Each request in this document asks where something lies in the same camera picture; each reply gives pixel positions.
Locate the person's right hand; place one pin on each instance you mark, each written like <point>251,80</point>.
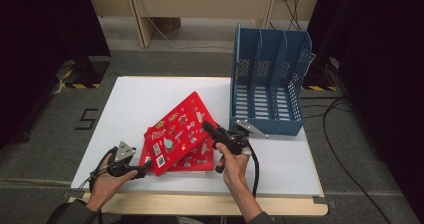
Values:
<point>236,170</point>

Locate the grey tape piece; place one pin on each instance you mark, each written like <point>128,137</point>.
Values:
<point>325,202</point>
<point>71,194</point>

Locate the light wooden desk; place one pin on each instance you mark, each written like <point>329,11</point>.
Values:
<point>200,4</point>

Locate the red picture book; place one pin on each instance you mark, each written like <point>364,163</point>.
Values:
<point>200,157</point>
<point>180,130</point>

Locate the black stand base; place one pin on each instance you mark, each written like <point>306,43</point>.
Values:
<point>318,79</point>
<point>88,72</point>

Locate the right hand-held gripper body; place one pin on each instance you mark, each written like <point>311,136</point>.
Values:
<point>233,140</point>

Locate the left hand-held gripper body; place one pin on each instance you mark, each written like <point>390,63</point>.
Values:
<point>124,152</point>

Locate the blue plastic file rack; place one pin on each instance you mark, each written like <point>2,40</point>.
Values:
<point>286,127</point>

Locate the brown cardboard box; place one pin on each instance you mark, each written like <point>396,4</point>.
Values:
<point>169,24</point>

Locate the person's left hand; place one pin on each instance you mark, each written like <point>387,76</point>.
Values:
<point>106,190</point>

